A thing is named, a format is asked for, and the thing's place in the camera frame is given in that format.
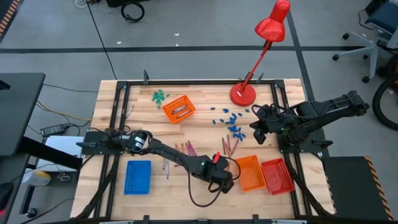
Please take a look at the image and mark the hazard-striped black floor mat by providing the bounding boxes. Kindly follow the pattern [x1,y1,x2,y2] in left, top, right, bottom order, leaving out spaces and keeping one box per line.
[0,0,21,37]

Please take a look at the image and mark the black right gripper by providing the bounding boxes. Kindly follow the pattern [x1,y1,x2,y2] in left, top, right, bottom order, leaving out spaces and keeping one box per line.
[249,104,282,145]

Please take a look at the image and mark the blue plastic basket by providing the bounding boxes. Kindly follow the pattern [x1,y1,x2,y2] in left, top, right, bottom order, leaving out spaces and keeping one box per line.
[123,160,152,196]

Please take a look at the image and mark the hazard-edged black platform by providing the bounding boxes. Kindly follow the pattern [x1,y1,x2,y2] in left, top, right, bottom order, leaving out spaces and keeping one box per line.
[322,155,395,222]

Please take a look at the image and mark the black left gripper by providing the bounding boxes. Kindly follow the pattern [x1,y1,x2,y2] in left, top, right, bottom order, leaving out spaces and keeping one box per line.
[207,154,235,194]

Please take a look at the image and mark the black power adapter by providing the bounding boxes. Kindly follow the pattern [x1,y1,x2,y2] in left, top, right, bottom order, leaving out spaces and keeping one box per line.
[40,123,71,138]

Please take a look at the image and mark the orange plastic basket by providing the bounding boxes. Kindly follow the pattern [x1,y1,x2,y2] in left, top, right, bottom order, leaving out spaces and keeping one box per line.
[234,154,267,192]
[162,95,197,124]

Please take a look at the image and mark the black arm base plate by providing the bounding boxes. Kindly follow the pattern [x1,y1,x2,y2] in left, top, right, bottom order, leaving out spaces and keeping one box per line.
[276,129,333,154]
[76,130,127,156]

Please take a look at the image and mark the black aluminium rig frame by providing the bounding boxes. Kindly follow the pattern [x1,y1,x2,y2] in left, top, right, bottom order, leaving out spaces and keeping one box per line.
[73,79,335,224]

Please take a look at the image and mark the white and yellow device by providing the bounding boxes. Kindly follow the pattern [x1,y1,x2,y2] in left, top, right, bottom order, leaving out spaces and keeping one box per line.
[21,169,52,187]

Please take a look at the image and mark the coiled black cable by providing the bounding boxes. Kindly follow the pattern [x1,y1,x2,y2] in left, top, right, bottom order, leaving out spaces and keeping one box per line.
[120,1,146,24]

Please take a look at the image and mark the red plastic basket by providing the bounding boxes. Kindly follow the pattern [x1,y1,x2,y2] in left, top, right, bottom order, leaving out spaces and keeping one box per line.
[260,157,295,196]

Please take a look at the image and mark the red desk lamp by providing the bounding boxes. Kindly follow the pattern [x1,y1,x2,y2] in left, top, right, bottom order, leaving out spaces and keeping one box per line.
[229,0,292,108]

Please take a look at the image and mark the black desk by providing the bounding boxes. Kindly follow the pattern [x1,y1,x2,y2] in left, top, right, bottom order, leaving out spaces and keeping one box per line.
[0,73,46,156]

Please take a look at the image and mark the white-based blue office chair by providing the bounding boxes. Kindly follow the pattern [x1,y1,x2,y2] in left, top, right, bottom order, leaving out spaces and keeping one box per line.
[331,0,398,84]

